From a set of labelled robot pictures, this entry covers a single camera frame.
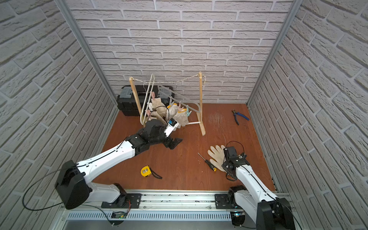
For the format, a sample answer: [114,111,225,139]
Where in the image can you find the white glove red cuff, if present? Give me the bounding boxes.
[208,145,225,172]

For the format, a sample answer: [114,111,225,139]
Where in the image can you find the white glove yellow cuff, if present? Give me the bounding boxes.
[173,109,189,128]
[166,103,179,120]

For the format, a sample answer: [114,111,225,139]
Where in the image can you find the white plastic clip hanger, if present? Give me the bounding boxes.
[140,74,155,127]

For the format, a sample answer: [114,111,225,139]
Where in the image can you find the wooden drying rack frame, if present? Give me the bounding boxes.
[129,72,206,136]

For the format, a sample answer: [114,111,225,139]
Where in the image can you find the grey plastic clip hanger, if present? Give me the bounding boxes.
[158,85,201,113]

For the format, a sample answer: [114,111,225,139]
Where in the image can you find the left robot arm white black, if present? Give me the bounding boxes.
[55,118,182,209]

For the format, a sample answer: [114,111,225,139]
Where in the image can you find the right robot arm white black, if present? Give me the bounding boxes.
[222,147,296,230]

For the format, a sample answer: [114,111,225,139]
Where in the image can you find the pink clip on grey hanger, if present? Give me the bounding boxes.
[178,102,184,113]

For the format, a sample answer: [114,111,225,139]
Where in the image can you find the teal clothes clip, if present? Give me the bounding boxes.
[186,105,192,117]

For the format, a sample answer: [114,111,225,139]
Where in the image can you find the yellow black screwdriver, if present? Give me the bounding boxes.
[198,153,217,172]

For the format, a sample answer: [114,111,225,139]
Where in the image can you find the yellow tape measure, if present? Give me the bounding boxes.
[140,165,162,179]

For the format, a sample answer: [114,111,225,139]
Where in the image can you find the black plastic toolbox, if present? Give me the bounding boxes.
[117,85,175,117]

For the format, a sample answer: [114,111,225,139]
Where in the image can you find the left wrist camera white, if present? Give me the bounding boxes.
[164,118,179,137]

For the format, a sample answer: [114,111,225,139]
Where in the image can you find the blue handled pliers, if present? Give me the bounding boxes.
[232,110,250,126]

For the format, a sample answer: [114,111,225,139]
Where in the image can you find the twine rope on rack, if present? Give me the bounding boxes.
[130,74,207,85]

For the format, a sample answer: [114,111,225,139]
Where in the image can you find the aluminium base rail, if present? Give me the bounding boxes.
[61,190,252,223]

